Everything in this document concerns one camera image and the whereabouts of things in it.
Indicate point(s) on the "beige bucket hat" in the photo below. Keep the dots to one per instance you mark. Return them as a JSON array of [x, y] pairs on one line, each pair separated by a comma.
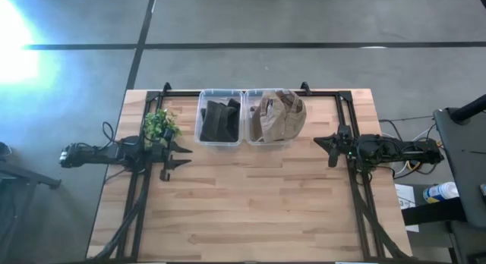
[[283, 118]]

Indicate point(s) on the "black flat bar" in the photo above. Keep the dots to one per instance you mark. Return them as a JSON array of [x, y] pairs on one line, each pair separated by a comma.
[[433, 211]]

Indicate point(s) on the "white paper sheet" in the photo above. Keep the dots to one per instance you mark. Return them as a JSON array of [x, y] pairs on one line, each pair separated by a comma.
[[406, 203]]

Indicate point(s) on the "black aluminium table frame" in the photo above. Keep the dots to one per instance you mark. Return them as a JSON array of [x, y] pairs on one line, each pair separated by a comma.
[[182, 93]]

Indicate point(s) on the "black tube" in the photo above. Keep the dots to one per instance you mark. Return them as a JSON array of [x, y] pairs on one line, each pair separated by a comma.
[[469, 109]]

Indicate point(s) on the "white blue labelled canister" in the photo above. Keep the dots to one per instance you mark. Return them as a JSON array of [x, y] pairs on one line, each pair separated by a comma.
[[440, 192]]

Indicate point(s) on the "clear plastic bin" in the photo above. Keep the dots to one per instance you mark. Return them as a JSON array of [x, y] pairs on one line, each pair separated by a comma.
[[198, 120], [248, 104]]

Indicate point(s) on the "green artificial plant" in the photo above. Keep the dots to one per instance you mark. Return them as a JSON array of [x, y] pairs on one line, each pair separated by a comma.
[[159, 123]]

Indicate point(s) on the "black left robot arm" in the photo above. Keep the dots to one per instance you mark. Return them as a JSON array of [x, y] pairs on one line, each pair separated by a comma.
[[114, 154]]

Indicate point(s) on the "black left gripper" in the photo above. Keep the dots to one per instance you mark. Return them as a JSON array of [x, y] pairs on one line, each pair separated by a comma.
[[165, 161]]

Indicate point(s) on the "black tripod stand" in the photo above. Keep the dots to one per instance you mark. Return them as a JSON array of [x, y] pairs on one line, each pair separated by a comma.
[[23, 176]]

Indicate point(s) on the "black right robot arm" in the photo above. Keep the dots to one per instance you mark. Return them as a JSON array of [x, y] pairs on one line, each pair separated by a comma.
[[391, 152]]

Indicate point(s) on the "grey towel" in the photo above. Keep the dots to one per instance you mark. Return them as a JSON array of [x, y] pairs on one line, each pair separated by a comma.
[[234, 110]]

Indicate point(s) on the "dark grey cart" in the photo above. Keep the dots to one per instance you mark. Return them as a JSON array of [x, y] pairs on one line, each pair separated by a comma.
[[465, 161]]

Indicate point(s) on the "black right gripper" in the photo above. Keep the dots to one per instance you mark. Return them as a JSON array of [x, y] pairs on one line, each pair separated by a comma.
[[344, 146]]

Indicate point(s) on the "dark brown bucket hat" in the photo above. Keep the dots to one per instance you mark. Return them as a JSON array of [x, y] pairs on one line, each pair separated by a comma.
[[216, 121]]

